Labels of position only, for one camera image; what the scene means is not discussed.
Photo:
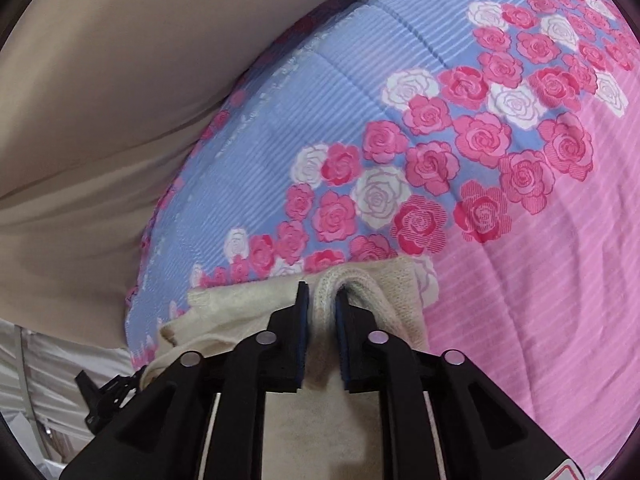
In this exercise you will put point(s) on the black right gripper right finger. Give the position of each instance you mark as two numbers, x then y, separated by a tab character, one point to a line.
442	417

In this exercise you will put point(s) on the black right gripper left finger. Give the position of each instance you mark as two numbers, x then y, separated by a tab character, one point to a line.
203	417

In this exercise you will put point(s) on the cream knitted sweater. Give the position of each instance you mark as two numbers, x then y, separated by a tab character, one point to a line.
322	432

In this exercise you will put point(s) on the silver grey curtain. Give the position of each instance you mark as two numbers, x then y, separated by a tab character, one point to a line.
39	396

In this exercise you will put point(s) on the pink blue floral quilt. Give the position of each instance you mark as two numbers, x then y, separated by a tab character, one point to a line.
493	142

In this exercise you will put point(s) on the beige fabric headboard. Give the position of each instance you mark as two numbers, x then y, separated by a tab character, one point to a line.
101	101

